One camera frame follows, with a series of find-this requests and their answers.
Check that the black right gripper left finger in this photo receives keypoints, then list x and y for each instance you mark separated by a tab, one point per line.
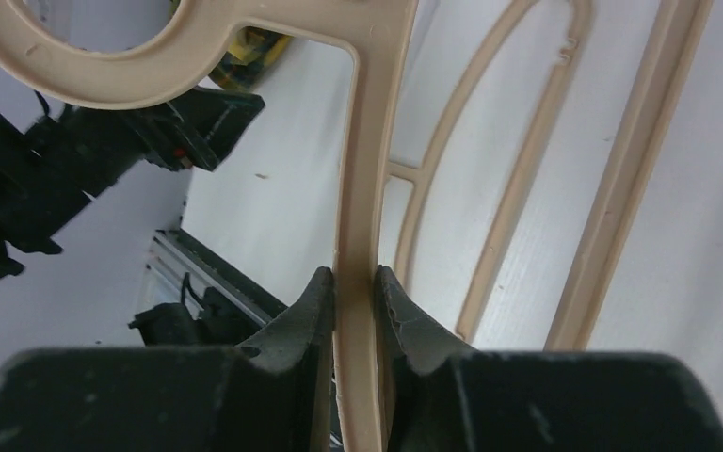
268	393

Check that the beige hanger with left hook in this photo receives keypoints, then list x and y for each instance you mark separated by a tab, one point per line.
485	84

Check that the beige hanger bottom large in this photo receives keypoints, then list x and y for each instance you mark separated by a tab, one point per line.
376	34

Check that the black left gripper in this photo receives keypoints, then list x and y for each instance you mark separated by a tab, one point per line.
54	170

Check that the yellow plaid shirt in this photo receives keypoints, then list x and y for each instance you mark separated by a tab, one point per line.
248	57

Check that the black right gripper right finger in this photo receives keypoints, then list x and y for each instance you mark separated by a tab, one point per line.
450	396

